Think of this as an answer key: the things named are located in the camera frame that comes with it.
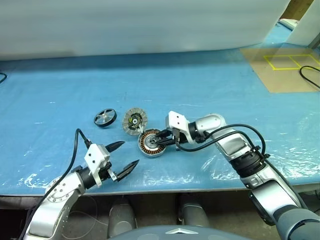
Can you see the white upright panel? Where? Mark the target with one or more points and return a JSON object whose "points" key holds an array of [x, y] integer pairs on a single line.
{"points": [[305, 30]]}

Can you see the blue plastic table cover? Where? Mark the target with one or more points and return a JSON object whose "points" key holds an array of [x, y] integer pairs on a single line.
{"points": [[175, 87]]}

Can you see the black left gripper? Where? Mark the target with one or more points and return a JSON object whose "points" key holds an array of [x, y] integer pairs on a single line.
{"points": [[105, 172]]}

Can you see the motor housing with copper windings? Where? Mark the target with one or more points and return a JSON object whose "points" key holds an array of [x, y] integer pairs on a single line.
{"points": [[146, 147]]}

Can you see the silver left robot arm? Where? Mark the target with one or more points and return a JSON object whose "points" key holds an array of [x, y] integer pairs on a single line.
{"points": [[50, 212]]}

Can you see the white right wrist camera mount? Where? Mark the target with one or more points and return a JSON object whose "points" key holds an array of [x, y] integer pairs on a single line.
{"points": [[176, 120]]}

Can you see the round silver motor lid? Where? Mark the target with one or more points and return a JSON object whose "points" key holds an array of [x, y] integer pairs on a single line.
{"points": [[135, 121]]}

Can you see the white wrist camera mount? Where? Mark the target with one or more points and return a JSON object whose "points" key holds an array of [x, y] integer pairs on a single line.
{"points": [[176, 120], [93, 155]]}

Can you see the white foam backdrop sheet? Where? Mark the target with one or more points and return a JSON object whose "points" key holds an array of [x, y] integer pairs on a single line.
{"points": [[125, 25]]}

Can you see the white flat foam block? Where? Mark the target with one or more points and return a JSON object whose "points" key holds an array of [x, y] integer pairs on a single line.
{"points": [[287, 23]]}

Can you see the black-rimmed silver spoked rotor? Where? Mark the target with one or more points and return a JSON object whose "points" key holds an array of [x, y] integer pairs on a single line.
{"points": [[105, 117]]}

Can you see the brown cardboard sheet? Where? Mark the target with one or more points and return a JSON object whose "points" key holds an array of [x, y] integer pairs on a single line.
{"points": [[275, 80]]}

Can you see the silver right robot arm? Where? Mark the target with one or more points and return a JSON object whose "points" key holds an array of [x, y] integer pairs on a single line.
{"points": [[232, 145]]}

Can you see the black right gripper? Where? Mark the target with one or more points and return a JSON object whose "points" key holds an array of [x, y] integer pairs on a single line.
{"points": [[182, 136]]}

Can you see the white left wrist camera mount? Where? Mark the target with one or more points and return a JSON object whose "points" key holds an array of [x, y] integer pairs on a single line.
{"points": [[93, 155]]}

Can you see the grey robot torso cover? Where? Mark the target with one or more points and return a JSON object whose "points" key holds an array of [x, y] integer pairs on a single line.
{"points": [[150, 233]]}

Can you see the dark grey rounded shape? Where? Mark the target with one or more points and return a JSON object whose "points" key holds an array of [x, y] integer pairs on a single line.
{"points": [[193, 213], [122, 217]]}

